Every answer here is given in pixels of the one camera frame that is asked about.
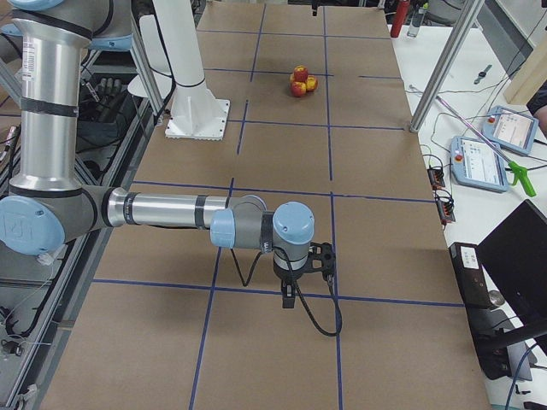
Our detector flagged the clear water bottle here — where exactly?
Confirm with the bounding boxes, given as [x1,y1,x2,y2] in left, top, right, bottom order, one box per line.
[407,0,428,38]

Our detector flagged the aluminium frame post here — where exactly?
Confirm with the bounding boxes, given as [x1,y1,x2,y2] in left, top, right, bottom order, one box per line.
[409,0,485,133]

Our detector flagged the wooden board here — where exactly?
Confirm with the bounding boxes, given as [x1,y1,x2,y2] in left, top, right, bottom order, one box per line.
[503,35,547,105]

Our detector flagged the black box device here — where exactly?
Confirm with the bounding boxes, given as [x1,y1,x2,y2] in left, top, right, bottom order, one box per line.
[449,242,532,380]

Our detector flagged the red water bottle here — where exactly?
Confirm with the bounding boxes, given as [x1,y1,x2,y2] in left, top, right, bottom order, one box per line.
[390,0,409,38]

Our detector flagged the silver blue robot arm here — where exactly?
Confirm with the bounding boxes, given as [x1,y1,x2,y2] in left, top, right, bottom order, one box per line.
[1,1,316,308]

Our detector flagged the black monitor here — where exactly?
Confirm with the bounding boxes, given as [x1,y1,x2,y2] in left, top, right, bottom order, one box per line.
[478,200,546,319]

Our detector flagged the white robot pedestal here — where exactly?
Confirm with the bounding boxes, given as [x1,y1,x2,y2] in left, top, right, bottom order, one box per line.
[127,0,231,141]

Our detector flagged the blue teach pendant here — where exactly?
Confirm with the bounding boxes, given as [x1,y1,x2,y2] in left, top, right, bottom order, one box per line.
[450,136,509,193]
[482,106,539,155]

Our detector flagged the red yellow apple front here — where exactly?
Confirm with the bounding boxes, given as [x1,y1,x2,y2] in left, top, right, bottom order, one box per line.
[290,81,308,97]

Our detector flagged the near blue teach pendant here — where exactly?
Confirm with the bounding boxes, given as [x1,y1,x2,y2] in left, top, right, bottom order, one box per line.
[450,136,509,193]

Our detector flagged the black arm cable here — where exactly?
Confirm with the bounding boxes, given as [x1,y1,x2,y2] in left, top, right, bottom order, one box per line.
[229,247,343,338]

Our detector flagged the silver stand green top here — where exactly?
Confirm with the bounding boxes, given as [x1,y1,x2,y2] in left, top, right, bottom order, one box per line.
[435,95,537,197]

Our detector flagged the red yellow apple left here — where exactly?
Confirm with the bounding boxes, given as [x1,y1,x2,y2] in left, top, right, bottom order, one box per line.
[305,74,319,93]

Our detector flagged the black wristwatch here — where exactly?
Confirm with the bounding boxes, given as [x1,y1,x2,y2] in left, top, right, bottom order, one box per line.
[473,64,492,85]

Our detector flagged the black orange connector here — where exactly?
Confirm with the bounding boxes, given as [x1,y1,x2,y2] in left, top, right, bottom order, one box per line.
[426,166,445,190]
[433,190,456,226]

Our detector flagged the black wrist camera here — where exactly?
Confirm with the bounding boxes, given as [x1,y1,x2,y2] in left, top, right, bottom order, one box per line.
[307,242,336,281]

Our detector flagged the far blue teach pendant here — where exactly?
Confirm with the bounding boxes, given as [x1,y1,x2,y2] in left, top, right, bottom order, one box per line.
[482,106,539,155]

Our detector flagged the carried red yellow apple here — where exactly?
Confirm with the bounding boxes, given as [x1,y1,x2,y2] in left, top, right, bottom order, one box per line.
[291,65,309,83]

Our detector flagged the black orange connector lower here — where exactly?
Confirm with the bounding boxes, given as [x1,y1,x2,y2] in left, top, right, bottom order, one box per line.
[433,190,456,226]

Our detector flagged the black orange connector upper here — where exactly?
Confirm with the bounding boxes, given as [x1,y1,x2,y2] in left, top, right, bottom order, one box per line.
[426,166,445,190]

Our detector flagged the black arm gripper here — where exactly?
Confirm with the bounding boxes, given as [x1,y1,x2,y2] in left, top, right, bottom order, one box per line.
[273,254,311,308]

